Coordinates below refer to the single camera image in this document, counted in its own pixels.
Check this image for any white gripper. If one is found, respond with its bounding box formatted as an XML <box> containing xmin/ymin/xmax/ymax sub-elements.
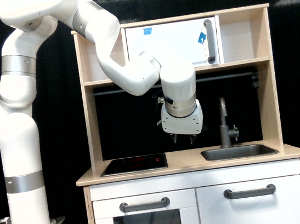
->
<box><xmin>160</xmin><ymin>100</ymin><xmax>203</xmax><ymax>143</ymax></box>

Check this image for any white microwave door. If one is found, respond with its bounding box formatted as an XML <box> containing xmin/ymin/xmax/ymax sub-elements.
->
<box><xmin>124</xmin><ymin>15</ymin><xmax>225</xmax><ymax>67</ymax></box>

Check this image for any grey microwave door handle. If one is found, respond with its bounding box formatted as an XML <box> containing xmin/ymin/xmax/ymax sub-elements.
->
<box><xmin>203</xmin><ymin>19</ymin><xmax>216</xmax><ymax>64</ymax></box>

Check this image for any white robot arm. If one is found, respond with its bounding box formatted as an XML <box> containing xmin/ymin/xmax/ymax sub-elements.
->
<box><xmin>0</xmin><ymin>0</ymin><xmax>203</xmax><ymax>224</ymax></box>

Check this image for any white oven door with window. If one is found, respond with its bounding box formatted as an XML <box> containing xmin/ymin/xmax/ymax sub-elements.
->
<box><xmin>93</xmin><ymin>189</ymin><xmax>200</xmax><ymax>224</ymax></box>

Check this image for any white cabinet door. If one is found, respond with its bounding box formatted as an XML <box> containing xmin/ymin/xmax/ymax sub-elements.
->
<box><xmin>196</xmin><ymin>175</ymin><xmax>300</xmax><ymax>224</ymax></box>

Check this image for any grey toy faucet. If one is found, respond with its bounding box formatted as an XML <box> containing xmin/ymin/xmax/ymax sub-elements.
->
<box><xmin>219</xmin><ymin>97</ymin><xmax>239</xmax><ymax>148</ymax></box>

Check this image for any black toy stove top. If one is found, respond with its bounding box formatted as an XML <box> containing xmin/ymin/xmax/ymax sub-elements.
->
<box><xmin>101</xmin><ymin>153</ymin><xmax>168</xmax><ymax>177</ymax></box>

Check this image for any grey toy sink basin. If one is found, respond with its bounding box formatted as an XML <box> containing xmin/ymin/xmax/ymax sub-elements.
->
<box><xmin>201</xmin><ymin>144</ymin><xmax>279</xmax><ymax>162</ymax></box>

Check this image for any blue tape piece right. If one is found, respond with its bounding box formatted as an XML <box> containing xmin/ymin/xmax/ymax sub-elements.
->
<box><xmin>198</xmin><ymin>32</ymin><xmax>207</xmax><ymax>44</ymax></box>

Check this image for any blue tape piece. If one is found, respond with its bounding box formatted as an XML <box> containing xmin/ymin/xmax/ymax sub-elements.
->
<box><xmin>198</xmin><ymin>32</ymin><xmax>207</xmax><ymax>44</ymax></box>
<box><xmin>143</xmin><ymin>27</ymin><xmax>152</xmax><ymax>35</ymax></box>

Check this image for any blue tape piece top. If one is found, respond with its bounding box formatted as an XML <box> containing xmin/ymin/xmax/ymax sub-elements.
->
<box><xmin>143</xmin><ymin>27</ymin><xmax>152</xmax><ymax>35</ymax></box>

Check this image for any grey oven door handle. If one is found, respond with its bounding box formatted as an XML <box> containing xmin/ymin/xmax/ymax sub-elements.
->
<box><xmin>120</xmin><ymin>197</ymin><xmax>170</xmax><ymax>213</ymax></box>

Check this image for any wooden toy kitchen frame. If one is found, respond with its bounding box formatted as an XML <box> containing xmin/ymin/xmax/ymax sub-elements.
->
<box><xmin>73</xmin><ymin>4</ymin><xmax>300</xmax><ymax>224</ymax></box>

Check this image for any grey hanging rail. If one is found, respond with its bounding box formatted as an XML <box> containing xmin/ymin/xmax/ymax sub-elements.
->
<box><xmin>93</xmin><ymin>71</ymin><xmax>258</xmax><ymax>96</ymax></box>

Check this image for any grey cabinet door handle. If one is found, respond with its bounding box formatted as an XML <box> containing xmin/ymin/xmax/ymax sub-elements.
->
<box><xmin>223</xmin><ymin>184</ymin><xmax>276</xmax><ymax>200</ymax></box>

